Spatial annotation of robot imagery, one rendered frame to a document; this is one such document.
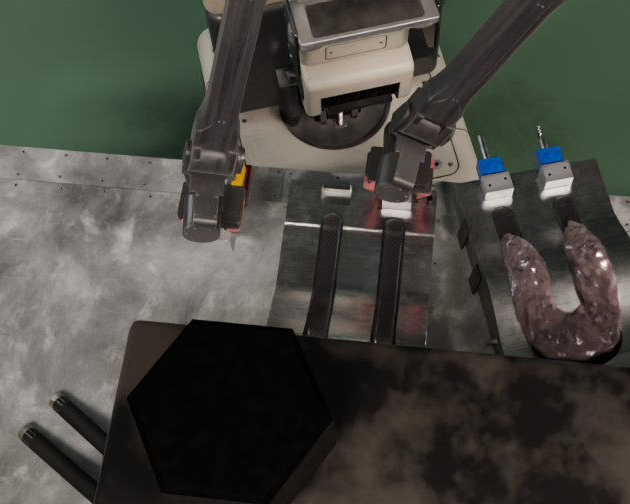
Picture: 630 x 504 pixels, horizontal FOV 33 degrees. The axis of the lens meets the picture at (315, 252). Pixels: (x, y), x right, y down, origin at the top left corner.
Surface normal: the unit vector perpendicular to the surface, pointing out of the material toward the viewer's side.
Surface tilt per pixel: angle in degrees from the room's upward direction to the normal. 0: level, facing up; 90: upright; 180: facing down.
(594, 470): 0
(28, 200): 0
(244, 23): 75
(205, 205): 17
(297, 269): 2
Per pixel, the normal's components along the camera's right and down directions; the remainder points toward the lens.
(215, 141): 0.06, 0.75
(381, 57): -0.01, -0.30
